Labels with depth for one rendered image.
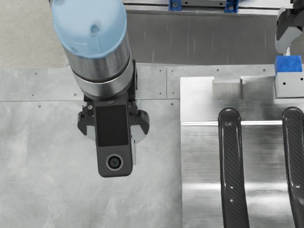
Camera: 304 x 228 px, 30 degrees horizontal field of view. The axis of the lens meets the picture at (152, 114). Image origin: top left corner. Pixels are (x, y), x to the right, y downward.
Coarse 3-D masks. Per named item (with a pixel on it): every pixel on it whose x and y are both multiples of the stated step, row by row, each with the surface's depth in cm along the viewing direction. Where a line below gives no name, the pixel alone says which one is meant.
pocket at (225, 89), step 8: (216, 80) 101; (224, 80) 101; (232, 80) 101; (240, 80) 100; (216, 88) 102; (224, 88) 102; (232, 88) 102; (240, 88) 102; (216, 96) 101; (224, 96) 101; (232, 96) 101; (240, 96) 101
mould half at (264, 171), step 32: (192, 96) 99; (256, 96) 98; (192, 128) 97; (256, 128) 96; (192, 160) 95; (256, 160) 94; (192, 192) 92; (256, 192) 92; (192, 224) 88; (256, 224) 87; (288, 224) 87
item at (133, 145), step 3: (132, 141) 89; (132, 144) 88; (135, 144) 92; (132, 147) 88; (135, 147) 92; (132, 150) 88; (135, 150) 91; (132, 153) 88; (135, 153) 91; (135, 156) 91; (135, 159) 91; (135, 162) 92
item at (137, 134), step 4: (140, 100) 87; (140, 104) 87; (140, 108) 87; (132, 128) 83; (136, 128) 83; (140, 128) 83; (132, 132) 84; (136, 132) 84; (140, 132) 84; (132, 136) 86; (136, 136) 86; (140, 136) 86; (144, 136) 86; (136, 140) 87; (140, 140) 87
